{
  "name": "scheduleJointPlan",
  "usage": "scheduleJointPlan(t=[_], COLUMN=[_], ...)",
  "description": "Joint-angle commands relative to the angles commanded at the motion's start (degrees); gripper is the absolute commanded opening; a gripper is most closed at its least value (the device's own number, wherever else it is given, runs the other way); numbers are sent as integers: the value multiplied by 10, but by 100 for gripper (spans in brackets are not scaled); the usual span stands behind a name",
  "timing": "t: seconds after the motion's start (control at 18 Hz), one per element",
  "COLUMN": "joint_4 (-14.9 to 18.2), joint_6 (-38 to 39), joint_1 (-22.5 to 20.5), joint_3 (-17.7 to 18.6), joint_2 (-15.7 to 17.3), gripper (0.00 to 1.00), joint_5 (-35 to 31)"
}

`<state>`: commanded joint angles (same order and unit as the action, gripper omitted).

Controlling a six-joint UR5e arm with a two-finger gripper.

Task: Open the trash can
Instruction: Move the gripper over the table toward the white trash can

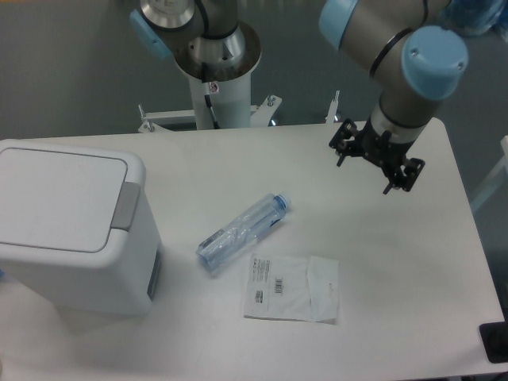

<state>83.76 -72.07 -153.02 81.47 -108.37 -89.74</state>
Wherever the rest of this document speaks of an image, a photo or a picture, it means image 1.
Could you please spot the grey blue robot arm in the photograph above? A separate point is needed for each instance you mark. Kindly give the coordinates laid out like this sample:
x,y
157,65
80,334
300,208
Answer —
x,y
417,64

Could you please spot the blue plastic bag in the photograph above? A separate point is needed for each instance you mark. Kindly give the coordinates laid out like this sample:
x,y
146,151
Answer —
x,y
471,18

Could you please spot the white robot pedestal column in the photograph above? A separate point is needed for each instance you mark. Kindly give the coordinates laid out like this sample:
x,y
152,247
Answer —
x,y
219,70

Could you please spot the white trash can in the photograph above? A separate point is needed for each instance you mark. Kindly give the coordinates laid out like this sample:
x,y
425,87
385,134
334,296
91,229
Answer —
x,y
76,226

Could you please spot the white plastic package bag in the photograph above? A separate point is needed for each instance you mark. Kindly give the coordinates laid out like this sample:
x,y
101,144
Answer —
x,y
293,289

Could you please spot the white frame at right edge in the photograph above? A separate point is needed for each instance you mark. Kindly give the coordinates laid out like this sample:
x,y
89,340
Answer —
x,y
492,181

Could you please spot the clear plastic water bottle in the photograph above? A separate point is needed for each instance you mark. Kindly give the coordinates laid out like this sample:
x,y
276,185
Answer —
x,y
252,224

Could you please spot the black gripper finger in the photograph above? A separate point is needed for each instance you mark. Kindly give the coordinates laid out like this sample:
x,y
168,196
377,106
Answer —
x,y
402,177
344,141

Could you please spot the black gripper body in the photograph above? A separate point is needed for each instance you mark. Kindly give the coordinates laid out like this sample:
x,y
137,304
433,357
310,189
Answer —
x,y
378,148

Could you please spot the black device at table edge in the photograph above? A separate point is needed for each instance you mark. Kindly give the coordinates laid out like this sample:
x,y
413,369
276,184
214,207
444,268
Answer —
x,y
494,338

